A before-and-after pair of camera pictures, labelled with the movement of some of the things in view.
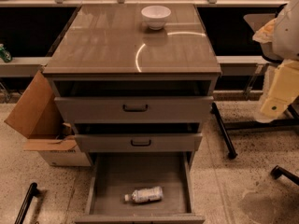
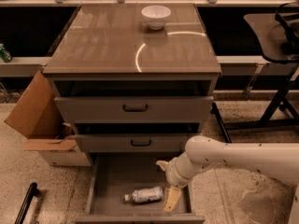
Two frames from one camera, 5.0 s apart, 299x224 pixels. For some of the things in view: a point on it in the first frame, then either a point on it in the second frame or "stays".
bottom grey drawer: x=114 y=175 stays
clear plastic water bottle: x=145 y=195 stays
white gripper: x=287 y=36 → x=172 y=173
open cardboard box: x=38 y=117 stays
